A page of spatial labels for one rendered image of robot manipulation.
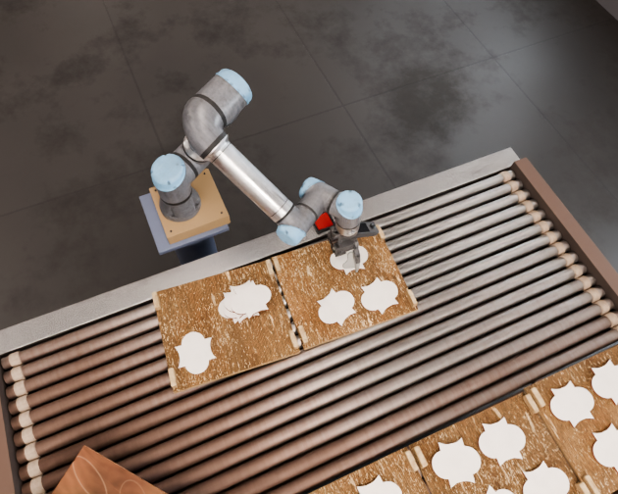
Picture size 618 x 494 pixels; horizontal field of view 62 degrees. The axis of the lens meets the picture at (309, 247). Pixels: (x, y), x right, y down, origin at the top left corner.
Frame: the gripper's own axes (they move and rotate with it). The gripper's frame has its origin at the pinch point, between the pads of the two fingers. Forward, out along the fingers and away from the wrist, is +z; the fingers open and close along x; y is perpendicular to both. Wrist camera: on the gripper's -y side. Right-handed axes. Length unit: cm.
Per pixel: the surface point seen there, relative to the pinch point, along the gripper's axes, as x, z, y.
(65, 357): 2, 1, 99
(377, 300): 18.3, 3.0, -2.4
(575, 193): -36, 106, -170
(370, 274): 8.5, 3.9, -4.3
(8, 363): -3, 0, 115
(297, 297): 8.0, 2.6, 22.3
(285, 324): 15.8, 2.3, 29.2
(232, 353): 19, 1, 48
